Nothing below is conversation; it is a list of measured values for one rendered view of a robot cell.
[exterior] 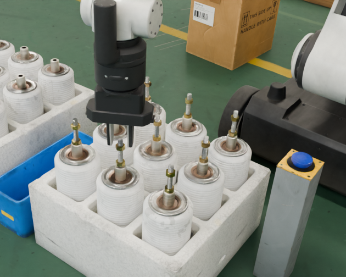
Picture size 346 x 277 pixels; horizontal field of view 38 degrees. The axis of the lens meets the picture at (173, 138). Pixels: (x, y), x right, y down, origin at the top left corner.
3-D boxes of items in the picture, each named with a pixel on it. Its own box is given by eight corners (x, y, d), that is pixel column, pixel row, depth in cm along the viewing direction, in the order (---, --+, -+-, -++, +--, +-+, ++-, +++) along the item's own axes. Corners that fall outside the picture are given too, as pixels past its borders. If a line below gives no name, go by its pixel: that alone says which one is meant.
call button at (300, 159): (295, 156, 99) (297, 148, 98) (313, 164, 97) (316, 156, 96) (286, 166, 96) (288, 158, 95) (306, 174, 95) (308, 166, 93)
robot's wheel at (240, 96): (247, 129, 163) (256, 75, 152) (260, 135, 161) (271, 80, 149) (213, 157, 150) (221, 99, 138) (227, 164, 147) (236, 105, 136)
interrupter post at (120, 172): (128, 178, 100) (129, 165, 98) (120, 184, 99) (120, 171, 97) (120, 173, 101) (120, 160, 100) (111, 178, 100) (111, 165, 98)
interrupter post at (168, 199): (171, 198, 96) (172, 184, 94) (177, 206, 94) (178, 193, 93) (160, 201, 95) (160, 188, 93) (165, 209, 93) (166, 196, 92)
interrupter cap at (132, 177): (147, 178, 101) (147, 176, 100) (120, 196, 96) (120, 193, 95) (121, 162, 104) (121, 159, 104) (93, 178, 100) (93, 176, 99)
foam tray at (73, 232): (139, 164, 144) (140, 111, 134) (260, 225, 127) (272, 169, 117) (35, 243, 118) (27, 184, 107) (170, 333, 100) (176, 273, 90)
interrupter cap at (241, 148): (239, 136, 115) (239, 133, 115) (253, 155, 109) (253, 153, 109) (208, 140, 113) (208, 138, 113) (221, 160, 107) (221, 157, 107)
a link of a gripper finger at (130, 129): (127, 149, 94) (127, 121, 90) (129, 139, 97) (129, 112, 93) (135, 150, 94) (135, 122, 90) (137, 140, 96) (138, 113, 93)
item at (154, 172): (125, 219, 116) (126, 156, 106) (143, 194, 123) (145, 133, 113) (163, 232, 113) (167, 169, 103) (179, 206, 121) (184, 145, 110)
